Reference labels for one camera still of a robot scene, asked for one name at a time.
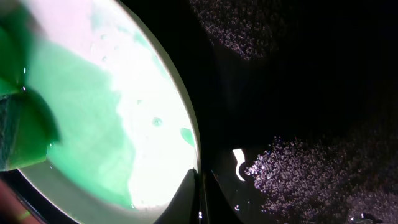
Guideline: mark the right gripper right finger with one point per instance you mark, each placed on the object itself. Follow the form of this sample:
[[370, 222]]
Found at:
[[219, 211]]

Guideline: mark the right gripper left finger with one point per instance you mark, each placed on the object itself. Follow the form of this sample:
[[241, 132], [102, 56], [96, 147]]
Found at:
[[185, 205]]

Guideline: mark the mint plate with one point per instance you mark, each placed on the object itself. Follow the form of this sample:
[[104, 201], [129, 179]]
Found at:
[[125, 120]]

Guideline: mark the green sponge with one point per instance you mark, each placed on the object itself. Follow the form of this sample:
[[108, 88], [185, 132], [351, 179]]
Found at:
[[27, 123]]

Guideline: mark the round black tray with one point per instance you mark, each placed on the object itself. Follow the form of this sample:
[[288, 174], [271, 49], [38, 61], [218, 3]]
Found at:
[[295, 105]]

